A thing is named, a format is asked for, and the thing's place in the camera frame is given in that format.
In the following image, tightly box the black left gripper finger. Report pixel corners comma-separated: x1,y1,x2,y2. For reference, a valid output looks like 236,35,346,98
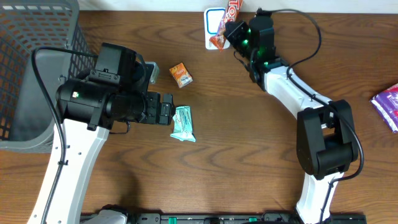
162,94,174,108
160,113,174,126

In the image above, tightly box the teal snack wrapper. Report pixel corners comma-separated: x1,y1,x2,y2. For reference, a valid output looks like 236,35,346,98
170,106,196,142

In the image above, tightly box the orange Top chocolate bar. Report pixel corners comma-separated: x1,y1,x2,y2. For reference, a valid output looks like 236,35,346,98
208,0,244,52

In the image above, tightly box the small orange snack packet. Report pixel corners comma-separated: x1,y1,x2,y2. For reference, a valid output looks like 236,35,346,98
169,63,193,88

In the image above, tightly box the red purple liners pack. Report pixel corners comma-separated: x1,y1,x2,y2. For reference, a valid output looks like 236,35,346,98
370,84,397,133

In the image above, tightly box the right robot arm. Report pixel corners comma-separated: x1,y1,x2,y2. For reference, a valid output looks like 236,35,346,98
223,12,364,223

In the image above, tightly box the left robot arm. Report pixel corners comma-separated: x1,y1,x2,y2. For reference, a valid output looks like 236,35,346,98
29,43,175,223

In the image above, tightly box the white barcode scanner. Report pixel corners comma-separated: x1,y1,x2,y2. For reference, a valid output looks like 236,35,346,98
203,7,225,50

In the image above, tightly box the grey plastic mesh basket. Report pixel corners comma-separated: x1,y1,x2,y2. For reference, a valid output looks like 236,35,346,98
1,0,95,153

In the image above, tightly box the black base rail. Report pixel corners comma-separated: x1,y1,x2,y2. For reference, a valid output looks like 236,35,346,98
80,212,368,224

